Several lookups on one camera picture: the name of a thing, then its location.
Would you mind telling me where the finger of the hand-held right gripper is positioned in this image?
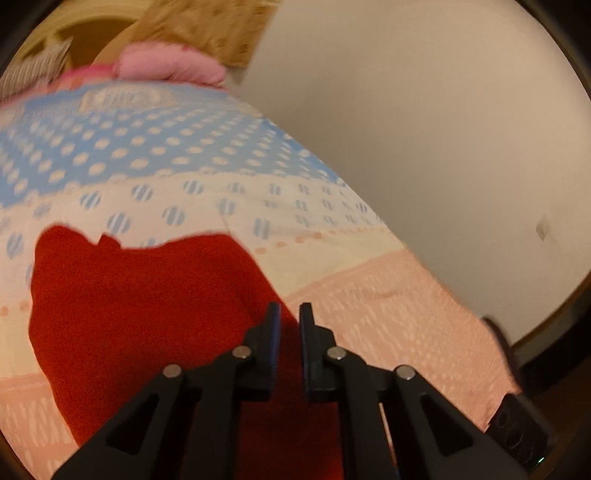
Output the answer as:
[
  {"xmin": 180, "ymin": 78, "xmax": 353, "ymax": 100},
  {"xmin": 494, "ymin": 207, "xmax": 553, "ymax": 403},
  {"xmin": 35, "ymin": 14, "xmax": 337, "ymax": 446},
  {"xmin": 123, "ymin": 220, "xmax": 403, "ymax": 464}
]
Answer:
[{"xmin": 481, "ymin": 316, "xmax": 525, "ymax": 395}]

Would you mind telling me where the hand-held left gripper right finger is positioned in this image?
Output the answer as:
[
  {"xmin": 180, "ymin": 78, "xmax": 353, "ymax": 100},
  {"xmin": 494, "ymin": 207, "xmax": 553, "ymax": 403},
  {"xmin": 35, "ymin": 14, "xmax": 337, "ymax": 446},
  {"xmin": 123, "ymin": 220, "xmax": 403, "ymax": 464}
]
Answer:
[{"xmin": 299, "ymin": 302, "xmax": 529, "ymax": 480}]

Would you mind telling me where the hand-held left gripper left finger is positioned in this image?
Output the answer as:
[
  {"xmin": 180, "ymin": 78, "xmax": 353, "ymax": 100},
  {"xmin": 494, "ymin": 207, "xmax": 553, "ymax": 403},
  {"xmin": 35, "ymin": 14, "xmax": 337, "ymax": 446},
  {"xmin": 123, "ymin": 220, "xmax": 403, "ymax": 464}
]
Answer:
[{"xmin": 51, "ymin": 302, "xmax": 282, "ymax": 480}]

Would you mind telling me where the red knit sweater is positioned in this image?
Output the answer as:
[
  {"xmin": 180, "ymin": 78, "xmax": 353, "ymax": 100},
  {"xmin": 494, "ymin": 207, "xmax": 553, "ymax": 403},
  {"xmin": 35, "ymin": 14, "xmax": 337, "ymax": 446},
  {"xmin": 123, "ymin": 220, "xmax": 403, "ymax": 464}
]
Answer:
[{"xmin": 25, "ymin": 224, "xmax": 345, "ymax": 480}]

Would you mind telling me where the dotted pink and blue bedsheet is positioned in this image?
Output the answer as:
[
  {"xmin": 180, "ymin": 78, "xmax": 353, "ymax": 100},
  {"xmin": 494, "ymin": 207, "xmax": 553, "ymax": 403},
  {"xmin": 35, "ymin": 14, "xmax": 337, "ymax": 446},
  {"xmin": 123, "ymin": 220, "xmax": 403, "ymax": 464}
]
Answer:
[{"xmin": 0, "ymin": 78, "xmax": 522, "ymax": 480}]

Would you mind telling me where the pink pillow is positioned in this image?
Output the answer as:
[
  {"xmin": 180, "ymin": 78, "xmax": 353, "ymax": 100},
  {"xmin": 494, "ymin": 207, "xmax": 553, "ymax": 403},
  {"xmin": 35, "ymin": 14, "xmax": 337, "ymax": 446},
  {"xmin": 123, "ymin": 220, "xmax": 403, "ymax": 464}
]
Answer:
[{"xmin": 60, "ymin": 41, "xmax": 228, "ymax": 89}]

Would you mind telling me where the beige patterned curtain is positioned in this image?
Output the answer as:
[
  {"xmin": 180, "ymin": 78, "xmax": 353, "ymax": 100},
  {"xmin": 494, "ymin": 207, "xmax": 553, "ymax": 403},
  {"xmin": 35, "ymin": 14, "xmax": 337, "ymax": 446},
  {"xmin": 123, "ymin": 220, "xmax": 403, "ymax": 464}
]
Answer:
[{"xmin": 134, "ymin": 0, "xmax": 280, "ymax": 68}]

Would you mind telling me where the cream wooden headboard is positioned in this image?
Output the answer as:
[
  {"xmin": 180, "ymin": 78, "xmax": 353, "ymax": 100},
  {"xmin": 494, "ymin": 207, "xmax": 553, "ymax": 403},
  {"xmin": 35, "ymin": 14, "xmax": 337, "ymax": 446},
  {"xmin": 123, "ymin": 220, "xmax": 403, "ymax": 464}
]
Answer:
[{"xmin": 9, "ymin": 0, "xmax": 144, "ymax": 75}]

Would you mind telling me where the grey striped cloth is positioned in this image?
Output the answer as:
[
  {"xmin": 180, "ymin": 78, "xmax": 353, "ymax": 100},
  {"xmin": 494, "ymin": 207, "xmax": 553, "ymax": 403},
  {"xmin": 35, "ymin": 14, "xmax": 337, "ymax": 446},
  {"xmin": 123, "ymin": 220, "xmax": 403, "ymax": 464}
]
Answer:
[{"xmin": 0, "ymin": 37, "xmax": 75, "ymax": 100}]

